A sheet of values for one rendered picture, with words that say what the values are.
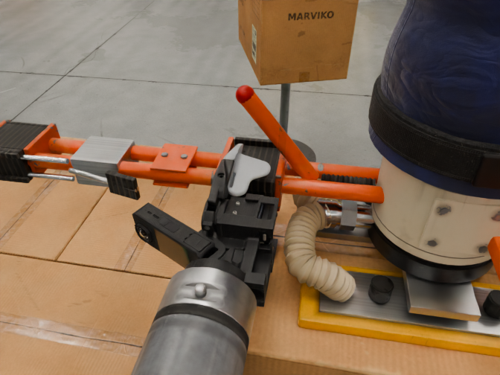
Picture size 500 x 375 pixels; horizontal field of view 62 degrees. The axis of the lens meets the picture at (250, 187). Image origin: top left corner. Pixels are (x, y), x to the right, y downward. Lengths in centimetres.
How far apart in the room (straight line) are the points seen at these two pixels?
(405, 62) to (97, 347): 88
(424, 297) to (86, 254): 94
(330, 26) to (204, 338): 164
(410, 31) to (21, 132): 53
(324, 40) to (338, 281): 146
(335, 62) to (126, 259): 123
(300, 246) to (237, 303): 17
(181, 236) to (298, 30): 147
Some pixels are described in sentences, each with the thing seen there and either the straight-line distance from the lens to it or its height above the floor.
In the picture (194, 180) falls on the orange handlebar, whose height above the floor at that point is 108.
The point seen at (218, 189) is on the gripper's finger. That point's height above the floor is 112.
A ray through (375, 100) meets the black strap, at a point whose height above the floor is 121.
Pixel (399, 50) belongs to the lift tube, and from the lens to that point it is 45.
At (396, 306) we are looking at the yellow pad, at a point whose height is 97.
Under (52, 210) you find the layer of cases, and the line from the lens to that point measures 145.
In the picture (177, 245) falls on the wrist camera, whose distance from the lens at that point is 46.
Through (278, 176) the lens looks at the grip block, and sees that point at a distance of 52.
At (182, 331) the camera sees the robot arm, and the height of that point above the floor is 112.
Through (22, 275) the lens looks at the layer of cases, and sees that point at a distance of 128.
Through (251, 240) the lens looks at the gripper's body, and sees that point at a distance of 45.
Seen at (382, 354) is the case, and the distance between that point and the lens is 56.
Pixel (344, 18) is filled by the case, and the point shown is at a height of 89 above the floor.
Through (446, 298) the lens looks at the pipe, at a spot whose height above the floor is 100.
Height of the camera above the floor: 142
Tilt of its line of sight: 39 degrees down
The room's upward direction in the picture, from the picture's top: straight up
